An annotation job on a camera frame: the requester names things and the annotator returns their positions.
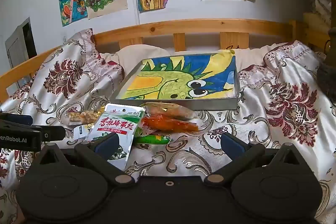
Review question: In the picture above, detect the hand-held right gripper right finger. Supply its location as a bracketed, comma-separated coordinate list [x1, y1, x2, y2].
[203, 132, 301, 186]

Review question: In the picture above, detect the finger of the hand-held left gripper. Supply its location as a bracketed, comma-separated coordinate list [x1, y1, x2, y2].
[41, 126, 66, 141]

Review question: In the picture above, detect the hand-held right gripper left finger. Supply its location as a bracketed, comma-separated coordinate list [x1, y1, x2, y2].
[39, 133, 137, 186]

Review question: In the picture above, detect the white green seaweed packet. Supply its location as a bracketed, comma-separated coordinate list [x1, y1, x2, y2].
[86, 104, 146, 170]

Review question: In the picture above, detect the blue white snack packet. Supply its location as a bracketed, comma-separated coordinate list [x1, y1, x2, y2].
[73, 123, 95, 139]

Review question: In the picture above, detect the clear nut mix packet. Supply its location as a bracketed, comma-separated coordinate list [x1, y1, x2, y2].
[64, 107, 105, 125]

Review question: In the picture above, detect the green sausage stick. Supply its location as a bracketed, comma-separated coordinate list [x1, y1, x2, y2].
[133, 134, 170, 147]

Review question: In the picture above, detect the grey metal tray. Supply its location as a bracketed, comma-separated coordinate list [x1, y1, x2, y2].
[109, 49, 240, 111]

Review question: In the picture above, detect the orange snack packet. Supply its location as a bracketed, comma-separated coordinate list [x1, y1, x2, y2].
[136, 114, 200, 136]

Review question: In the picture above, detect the beige snack packet red print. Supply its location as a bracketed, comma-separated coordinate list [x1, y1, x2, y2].
[143, 101, 198, 120]

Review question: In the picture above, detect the floral satin blanket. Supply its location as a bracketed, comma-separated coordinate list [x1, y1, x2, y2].
[0, 28, 336, 224]

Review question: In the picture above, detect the dragon drawing paper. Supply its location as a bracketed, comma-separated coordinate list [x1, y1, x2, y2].
[118, 52, 236, 101]

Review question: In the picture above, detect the wooden bed frame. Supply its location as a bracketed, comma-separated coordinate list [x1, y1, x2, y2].
[0, 13, 332, 104]

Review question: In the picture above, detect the white wall pipe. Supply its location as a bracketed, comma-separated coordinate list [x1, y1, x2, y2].
[130, 0, 141, 25]

